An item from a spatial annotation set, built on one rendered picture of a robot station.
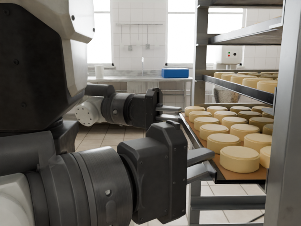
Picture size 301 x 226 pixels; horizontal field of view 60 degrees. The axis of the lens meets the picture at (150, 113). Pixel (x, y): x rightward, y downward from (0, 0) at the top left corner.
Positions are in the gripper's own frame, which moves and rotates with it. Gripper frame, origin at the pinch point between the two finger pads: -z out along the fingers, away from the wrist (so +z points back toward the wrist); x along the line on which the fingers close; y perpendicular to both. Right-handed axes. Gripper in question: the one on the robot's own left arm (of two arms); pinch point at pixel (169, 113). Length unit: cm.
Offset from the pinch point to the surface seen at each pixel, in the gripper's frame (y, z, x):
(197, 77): 7.6, -4.6, 8.7
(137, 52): 339, 218, 27
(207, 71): 8.8, -6.7, 10.0
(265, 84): -17.8, -23.3, 9.6
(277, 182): -30.6, -26.3, 0.8
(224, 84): -8.5, -15.3, 8.6
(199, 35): 7.5, -4.7, 19.1
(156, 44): 352, 187, 40
